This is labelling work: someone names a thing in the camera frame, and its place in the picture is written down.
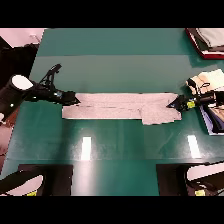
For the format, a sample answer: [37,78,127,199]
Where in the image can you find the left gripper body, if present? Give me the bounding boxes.
[59,90,81,107]

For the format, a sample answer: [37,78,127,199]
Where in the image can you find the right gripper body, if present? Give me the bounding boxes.
[175,94,199,111]

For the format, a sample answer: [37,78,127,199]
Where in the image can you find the light grey garment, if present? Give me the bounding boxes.
[61,92,183,126]

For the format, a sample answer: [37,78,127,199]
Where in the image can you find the blue garment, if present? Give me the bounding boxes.
[199,103,224,136]

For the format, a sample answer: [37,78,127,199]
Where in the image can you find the red garment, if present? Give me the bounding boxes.
[184,27,224,61]

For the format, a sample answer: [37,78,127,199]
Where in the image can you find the dark garment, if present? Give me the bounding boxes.
[197,37,224,54]

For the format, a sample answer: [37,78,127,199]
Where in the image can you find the white garment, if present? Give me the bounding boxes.
[195,27,224,48]

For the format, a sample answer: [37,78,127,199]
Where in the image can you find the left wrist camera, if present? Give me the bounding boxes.
[39,63,63,88]

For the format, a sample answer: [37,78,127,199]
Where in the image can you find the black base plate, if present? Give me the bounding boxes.
[18,163,74,197]
[156,162,201,197]

